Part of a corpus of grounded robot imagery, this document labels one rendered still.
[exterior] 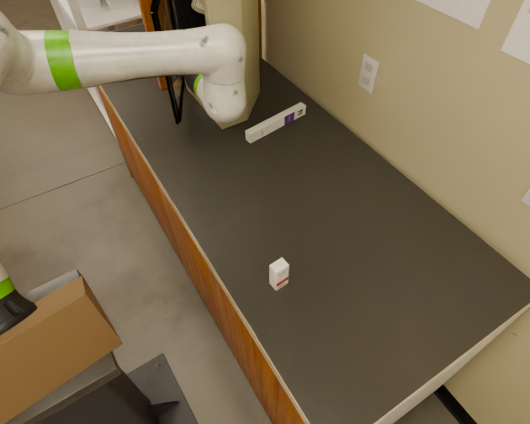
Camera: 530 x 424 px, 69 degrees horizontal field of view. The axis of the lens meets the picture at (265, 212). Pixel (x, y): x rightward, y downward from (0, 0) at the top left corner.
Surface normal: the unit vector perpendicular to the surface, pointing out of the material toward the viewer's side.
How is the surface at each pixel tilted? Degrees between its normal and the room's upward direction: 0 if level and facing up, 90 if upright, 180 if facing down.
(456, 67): 90
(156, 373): 0
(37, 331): 90
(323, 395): 0
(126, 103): 0
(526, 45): 90
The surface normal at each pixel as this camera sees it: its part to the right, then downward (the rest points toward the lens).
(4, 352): 0.63, 0.59
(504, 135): -0.85, 0.40
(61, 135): -0.01, -0.65
